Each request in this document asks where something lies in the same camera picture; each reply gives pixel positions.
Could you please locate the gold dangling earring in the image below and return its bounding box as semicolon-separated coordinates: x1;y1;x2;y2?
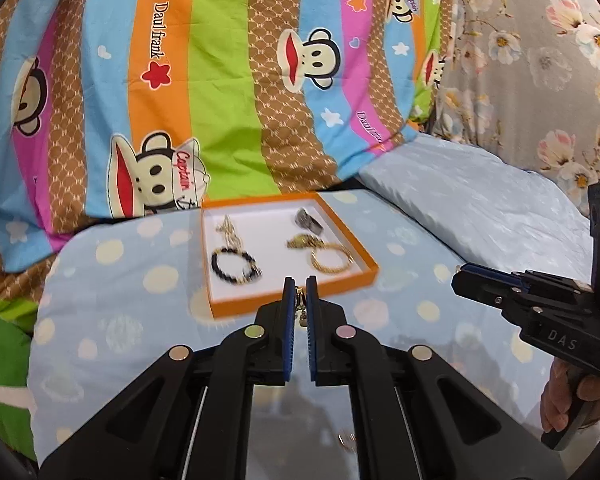
295;287;311;328

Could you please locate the plain light blue pillow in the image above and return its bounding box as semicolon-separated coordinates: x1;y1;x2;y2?
357;134;598;286

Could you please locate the gold chain bracelet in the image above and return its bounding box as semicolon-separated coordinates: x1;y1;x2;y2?
310;242;355;275

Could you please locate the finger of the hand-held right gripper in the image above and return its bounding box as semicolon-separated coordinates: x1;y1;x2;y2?
460;263;531;293
451;270;523;311

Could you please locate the grey floral pillow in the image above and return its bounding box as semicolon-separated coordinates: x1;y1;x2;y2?
430;0;600;186

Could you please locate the striped cartoon monkey blanket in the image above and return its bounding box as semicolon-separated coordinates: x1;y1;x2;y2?
0;0;456;306

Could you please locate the person's right hand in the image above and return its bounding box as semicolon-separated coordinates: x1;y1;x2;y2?
540;360;600;433

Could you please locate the black bead bracelet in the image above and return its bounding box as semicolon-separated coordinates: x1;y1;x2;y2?
211;246;262;283

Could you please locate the orange jewelry box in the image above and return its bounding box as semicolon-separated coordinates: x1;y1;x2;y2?
200;191;380;319

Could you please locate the pearl necklace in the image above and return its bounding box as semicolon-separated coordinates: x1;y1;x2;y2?
216;214;246;251

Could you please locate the light blue planet quilt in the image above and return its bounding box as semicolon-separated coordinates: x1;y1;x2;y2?
27;187;561;480

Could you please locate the silver metal clasp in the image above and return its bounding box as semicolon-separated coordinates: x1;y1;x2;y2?
293;207;326;235

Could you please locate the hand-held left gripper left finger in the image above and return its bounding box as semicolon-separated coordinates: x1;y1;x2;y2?
39;276;297;480

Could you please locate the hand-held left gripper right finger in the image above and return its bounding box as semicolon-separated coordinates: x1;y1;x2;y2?
305;276;566;480

